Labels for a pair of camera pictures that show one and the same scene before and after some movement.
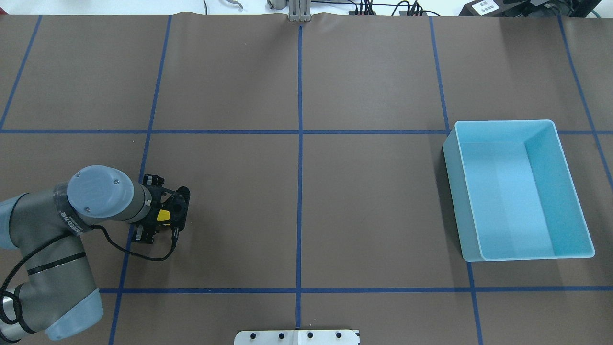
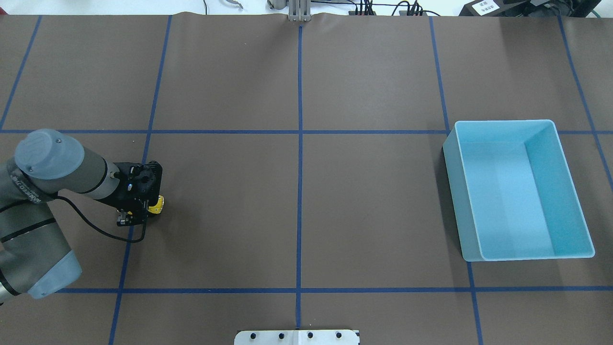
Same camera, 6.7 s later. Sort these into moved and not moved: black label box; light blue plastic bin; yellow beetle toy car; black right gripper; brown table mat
Moved: black right gripper; yellow beetle toy car
Not moved: brown table mat; light blue plastic bin; black label box
